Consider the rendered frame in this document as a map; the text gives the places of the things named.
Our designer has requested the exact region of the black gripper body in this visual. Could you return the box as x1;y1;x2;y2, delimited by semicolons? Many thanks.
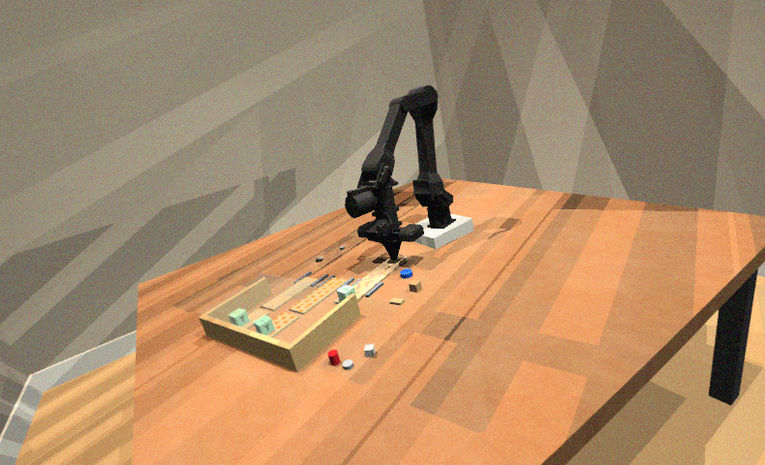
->
357;204;424;242

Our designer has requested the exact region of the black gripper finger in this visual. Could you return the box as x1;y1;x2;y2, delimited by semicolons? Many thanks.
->
386;238;402;261
379;235;393;260

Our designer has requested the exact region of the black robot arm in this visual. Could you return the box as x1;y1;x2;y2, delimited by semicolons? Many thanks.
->
345;85;456;242

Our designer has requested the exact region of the red cylinder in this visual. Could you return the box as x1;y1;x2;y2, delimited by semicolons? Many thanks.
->
327;350;340;366

